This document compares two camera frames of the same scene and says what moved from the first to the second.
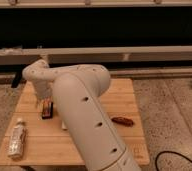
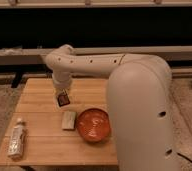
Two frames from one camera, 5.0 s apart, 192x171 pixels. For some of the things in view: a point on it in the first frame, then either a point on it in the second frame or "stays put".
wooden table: [46, 141] stays put
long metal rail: [93, 55] stays put
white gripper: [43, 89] → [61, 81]
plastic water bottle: [17, 141] stays put
